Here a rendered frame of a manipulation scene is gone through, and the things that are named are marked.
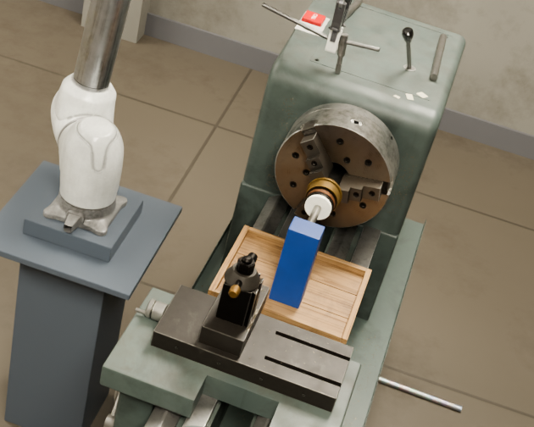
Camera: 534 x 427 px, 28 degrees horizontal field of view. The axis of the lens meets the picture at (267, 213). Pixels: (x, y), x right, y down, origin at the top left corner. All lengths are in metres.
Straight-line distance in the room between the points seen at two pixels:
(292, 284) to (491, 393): 1.55
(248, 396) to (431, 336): 1.84
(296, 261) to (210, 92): 2.70
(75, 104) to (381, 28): 0.95
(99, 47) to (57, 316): 0.77
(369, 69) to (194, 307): 0.92
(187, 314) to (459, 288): 2.15
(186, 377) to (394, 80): 1.08
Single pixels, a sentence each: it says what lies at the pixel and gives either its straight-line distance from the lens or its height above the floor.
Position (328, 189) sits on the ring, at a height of 1.12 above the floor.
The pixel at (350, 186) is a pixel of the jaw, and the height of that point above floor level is 1.11.
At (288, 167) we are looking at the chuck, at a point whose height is 1.07.
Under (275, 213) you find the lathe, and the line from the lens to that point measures 2.99.
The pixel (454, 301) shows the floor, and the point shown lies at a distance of 4.34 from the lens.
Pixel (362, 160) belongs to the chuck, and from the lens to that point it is 2.76.
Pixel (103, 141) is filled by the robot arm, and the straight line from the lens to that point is 2.78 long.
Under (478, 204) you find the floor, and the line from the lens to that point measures 4.97.
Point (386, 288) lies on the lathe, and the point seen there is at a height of 0.54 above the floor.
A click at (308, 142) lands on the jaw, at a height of 1.18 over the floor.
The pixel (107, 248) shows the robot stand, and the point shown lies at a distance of 2.85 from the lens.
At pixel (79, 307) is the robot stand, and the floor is 0.56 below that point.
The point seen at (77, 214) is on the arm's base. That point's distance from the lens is 2.88.
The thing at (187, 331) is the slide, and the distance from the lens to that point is 2.40.
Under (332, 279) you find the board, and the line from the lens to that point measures 2.78.
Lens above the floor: 2.60
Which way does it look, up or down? 36 degrees down
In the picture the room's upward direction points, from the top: 15 degrees clockwise
